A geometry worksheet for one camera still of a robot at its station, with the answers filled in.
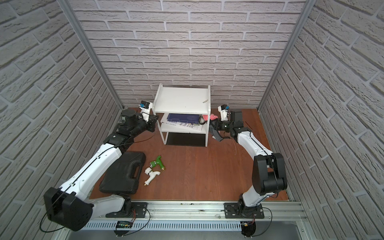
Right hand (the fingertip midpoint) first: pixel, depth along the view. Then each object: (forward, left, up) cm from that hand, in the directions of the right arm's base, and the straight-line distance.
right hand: (212, 121), depth 88 cm
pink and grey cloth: (-6, +1, -2) cm, 6 cm away
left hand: (-1, +33, +12) cm, 35 cm away
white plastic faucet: (-22, +39, -15) cm, 48 cm away
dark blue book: (+1, +12, +2) cm, 12 cm away
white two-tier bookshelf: (+3, +23, +15) cm, 28 cm away
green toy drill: (-18, +37, -15) cm, 44 cm away
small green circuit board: (-47, +50, -20) cm, 72 cm away
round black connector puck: (-52, -12, -19) cm, 57 cm away
